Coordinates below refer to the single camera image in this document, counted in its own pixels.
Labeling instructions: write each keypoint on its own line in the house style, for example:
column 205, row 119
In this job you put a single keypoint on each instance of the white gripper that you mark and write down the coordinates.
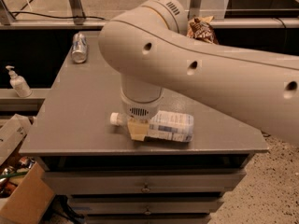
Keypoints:
column 140, row 108

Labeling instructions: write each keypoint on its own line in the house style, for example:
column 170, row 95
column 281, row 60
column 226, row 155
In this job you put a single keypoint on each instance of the clear bottle with blue label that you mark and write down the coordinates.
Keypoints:
column 165, row 125

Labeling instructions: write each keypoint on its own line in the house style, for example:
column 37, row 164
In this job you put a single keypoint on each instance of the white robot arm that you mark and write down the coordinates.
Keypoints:
column 259, row 88

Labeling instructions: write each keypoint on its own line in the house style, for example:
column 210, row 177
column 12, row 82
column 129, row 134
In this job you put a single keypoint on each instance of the white pump dispenser bottle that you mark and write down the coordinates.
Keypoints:
column 18, row 83

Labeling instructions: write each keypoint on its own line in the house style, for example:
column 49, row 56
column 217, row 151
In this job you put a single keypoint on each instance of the grey drawer cabinet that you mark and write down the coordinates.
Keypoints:
column 72, row 133

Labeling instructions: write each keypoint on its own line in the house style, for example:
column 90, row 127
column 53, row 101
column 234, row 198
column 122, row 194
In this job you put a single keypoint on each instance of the top grey drawer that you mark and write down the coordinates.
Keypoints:
column 143, row 182

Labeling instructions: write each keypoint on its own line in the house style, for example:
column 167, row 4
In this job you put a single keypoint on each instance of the grey drawer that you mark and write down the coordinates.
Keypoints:
column 143, row 182
column 146, row 205

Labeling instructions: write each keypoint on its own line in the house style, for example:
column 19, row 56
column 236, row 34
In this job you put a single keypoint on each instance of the middle grey drawer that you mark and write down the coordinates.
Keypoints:
column 146, row 205

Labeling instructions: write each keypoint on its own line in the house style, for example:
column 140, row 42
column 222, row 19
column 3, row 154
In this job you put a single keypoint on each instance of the silver drink can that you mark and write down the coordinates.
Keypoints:
column 79, row 48

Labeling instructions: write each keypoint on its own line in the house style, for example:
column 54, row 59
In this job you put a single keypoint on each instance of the brown and cream snack bag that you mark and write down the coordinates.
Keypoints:
column 199, row 28

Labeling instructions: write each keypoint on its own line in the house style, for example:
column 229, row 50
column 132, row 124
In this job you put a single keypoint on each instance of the brown cardboard box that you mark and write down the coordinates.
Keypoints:
column 24, row 198

